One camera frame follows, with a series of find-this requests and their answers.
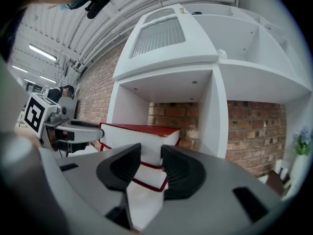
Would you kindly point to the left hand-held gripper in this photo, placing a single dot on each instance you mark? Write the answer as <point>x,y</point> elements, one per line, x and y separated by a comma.
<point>34,111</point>

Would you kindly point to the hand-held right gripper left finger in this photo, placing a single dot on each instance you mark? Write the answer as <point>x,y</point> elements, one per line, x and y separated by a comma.
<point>117,170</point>

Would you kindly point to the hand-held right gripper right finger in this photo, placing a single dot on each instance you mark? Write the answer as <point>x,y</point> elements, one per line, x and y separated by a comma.
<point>183,172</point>

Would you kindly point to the white shelf unit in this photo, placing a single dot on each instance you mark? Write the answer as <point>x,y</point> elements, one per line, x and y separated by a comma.
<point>244,77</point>

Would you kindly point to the person's left forearm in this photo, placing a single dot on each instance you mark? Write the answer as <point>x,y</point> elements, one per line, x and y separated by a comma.
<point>27,136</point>

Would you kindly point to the person's left hand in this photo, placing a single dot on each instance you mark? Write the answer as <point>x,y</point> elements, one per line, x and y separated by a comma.
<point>51,137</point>

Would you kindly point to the long ceiling light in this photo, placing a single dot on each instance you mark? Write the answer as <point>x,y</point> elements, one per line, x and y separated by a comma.
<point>48,79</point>
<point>20,69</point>
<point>42,52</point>

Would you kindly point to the brown chair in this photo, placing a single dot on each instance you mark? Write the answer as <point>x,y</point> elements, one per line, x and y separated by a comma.
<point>277,182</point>

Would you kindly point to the white ribbed glass cabinet door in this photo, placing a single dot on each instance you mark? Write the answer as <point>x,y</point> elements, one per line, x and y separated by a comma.
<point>156,62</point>

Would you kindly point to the white vase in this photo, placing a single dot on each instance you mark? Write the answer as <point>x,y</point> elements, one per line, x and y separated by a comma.
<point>300,172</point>

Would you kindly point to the blue flower bouquet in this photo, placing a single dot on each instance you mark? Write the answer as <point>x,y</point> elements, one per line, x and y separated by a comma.
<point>302,139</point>

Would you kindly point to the round white object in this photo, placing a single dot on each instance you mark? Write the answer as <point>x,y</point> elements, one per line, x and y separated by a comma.
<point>222,53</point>

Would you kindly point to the small gold knob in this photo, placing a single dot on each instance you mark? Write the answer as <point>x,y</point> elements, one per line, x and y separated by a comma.
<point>181,10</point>

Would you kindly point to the small black object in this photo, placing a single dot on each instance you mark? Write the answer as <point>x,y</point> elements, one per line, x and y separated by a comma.
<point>196,13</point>

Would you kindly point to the black head camera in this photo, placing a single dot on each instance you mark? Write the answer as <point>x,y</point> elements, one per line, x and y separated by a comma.
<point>97,5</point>

